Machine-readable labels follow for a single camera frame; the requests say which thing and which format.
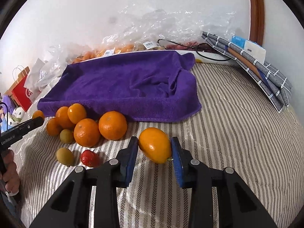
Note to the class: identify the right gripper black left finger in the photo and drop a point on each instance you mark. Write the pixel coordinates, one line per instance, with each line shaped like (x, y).
(69, 205)

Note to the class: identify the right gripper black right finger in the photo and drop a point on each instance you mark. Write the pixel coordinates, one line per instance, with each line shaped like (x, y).
(238, 206)

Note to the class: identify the large orange mandarin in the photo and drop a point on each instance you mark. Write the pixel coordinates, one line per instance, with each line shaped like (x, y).
(112, 125)

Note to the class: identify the oval orange kumquat fruit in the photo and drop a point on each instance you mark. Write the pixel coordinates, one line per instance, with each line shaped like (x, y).
(155, 145)

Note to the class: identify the left hand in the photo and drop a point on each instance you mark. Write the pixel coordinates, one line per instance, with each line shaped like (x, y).
(10, 177)

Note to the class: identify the small orange far left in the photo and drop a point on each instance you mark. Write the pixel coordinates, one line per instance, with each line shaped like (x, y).
(38, 113)

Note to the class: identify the red strawberry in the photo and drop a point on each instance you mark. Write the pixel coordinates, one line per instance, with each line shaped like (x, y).
(90, 159)

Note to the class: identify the red paper shopping bag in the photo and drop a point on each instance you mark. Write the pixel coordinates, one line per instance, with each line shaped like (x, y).
(17, 92)

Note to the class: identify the small orange mandarin left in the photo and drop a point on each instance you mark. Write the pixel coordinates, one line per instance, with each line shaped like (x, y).
(53, 128)

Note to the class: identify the green kiwi fruit lower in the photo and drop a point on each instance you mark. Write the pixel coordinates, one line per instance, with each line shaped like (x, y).
(65, 156)

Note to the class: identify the green kiwi fruit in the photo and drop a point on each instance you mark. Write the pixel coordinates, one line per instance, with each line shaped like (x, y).
(66, 136)
(65, 156)

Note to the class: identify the orange mandarin back left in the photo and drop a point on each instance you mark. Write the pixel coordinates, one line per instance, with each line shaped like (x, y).
(63, 119)

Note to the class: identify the green kiwi fruit upper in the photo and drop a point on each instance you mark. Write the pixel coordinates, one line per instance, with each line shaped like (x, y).
(66, 136)

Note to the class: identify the orange mandarin front left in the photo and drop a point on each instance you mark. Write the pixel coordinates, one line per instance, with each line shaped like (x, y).
(86, 133)

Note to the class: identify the white plastic bag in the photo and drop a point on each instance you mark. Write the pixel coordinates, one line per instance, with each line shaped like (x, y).
(41, 75)

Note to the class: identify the orange mandarin top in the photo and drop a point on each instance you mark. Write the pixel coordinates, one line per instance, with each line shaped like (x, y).
(76, 112)

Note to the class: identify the striped bed cover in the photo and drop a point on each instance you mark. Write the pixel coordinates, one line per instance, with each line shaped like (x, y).
(236, 127)

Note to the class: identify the grey checkered folded cloth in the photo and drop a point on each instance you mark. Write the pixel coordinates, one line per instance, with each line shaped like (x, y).
(271, 80)

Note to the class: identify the purple towel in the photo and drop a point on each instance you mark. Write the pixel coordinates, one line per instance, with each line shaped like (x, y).
(155, 86)

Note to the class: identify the white blue box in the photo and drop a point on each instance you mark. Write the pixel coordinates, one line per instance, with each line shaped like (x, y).
(255, 50)

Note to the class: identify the clear plastic bag of fruit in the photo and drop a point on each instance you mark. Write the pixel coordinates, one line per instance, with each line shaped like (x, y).
(158, 29)

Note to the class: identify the brown wooden frame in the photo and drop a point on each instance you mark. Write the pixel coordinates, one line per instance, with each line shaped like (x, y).
(257, 18)

